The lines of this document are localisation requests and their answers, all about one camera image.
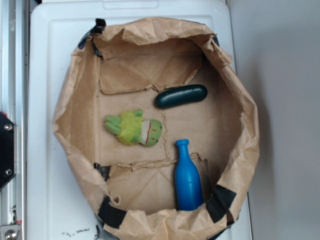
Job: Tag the brown paper lined bin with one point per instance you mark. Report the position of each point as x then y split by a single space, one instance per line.
131 188

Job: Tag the white plastic storage lid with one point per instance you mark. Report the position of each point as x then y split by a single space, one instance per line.
56 207

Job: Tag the aluminium frame rail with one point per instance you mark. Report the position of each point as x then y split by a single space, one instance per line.
14 71

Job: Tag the black mounting plate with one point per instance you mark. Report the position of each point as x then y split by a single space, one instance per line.
8 146

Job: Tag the blue plastic bottle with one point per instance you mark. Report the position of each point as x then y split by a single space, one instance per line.
187 179

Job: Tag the green plush frog toy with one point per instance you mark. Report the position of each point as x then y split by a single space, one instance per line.
131 128

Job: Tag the dark green oblong case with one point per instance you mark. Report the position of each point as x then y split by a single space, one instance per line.
181 95

